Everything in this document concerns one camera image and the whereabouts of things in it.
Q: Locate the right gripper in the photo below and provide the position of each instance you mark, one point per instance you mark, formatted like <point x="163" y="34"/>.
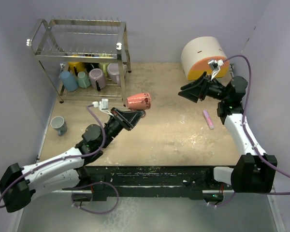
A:
<point x="192" y="94"/>

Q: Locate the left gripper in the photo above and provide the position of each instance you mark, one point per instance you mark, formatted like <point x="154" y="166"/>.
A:
<point x="126" y="119"/>

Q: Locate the salmon pink mug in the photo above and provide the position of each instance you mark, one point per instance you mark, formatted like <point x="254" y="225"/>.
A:
<point x="140" y="101"/>

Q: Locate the lilac mug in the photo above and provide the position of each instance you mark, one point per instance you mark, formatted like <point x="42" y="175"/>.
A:
<point x="113" y="73"/>

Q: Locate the purple mug black handle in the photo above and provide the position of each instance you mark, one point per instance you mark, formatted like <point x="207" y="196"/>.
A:
<point x="97" y="79"/>

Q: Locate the lime green mug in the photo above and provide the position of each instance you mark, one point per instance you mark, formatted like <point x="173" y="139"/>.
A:
<point x="103" y="66"/>

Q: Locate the teal cup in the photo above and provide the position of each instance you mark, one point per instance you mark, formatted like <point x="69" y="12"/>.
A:
<point x="83" y="80"/>

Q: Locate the black mug white interior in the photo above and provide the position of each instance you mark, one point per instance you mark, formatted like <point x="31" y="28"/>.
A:
<point x="90" y="66"/>

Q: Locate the blue cup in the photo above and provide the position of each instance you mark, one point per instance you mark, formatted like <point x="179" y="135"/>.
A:
<point x="69" y="82"/>

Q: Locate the yellow mug black handle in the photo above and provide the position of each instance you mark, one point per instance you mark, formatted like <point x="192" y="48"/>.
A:
<point x="76" y="67"/>

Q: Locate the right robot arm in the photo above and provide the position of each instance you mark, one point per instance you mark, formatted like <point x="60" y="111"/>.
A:
<point x="253" y="172"/>

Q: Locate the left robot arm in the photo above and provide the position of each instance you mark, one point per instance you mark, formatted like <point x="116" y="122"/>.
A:
<point x="21" y="185"/>

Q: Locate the metal dish rack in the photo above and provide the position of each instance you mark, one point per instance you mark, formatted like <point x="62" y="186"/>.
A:
<point x="83" y="40"/>

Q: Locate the round drawer box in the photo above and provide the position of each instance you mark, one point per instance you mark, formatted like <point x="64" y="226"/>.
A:
<point x="196" y="55"/>

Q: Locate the pink tube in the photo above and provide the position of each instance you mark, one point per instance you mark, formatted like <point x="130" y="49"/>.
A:
<point x="208" y="120"/>

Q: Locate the small grey cup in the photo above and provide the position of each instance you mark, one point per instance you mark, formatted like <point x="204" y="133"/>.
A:
<point x="59" y="124"/>

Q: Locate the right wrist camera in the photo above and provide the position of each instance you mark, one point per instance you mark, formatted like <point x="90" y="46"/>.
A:
<point x="215" y="67"/>

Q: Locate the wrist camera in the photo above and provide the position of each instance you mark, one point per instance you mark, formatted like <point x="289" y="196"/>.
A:
<point x="102" y="105"/>
<point x="215" y="67"/>

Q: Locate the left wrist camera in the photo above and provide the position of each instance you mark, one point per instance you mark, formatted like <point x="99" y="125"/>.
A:
<point x="102" y="105"/>

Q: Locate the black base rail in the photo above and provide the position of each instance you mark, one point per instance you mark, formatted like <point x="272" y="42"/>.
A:
<point x="193" y="182"/>

